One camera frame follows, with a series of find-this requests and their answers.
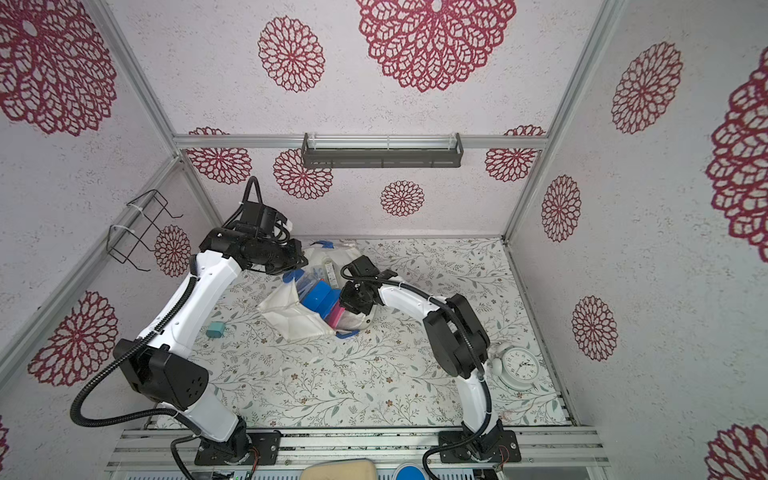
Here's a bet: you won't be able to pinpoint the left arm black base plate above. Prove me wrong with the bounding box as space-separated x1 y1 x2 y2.
194 430 282 466

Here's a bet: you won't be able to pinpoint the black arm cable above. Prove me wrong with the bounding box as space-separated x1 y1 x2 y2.
69 275 199 428
340 263 494 480

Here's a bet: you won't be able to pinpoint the pink case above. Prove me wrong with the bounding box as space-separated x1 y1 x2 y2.
325 302 345 330

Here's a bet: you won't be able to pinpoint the black wire wall rack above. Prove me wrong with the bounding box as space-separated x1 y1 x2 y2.
105 189 183 273

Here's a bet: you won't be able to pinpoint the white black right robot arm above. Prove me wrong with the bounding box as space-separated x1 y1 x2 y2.
340 278 503 443

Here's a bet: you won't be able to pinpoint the blue round object at base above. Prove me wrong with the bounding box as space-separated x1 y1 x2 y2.
391 463 429 480

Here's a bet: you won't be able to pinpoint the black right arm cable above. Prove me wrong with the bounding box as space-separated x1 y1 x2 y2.
340 263 494 480

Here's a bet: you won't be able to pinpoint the white canvas bag blue handles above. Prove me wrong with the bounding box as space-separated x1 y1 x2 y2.
258 241 379 342

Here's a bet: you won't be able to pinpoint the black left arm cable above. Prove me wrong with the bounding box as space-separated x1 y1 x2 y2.
69 275 199 428

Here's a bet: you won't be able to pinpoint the white alarm clock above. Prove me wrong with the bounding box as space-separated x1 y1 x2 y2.
489 342 541 391

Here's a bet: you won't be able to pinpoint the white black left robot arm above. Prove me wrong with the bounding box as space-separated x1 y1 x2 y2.
114 220 307 445

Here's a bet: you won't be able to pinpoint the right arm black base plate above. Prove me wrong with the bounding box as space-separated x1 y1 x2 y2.
439 430 522 464

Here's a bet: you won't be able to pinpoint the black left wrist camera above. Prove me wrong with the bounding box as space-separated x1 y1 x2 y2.
239 201 287 231

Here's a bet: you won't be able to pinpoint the blue case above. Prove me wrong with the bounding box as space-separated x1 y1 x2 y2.
301 280 341 319

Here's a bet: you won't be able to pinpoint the beige cushion at base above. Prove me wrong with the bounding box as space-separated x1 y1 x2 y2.
299 459 378 480

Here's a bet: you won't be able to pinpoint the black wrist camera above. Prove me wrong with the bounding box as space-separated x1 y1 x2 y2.
345 255 380 278
239 201 287 231

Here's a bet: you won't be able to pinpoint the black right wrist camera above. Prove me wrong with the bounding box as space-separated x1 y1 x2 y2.
345 255 380 278

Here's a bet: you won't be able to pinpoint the small teal eraser block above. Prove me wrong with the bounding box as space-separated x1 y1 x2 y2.
205 321 227 339

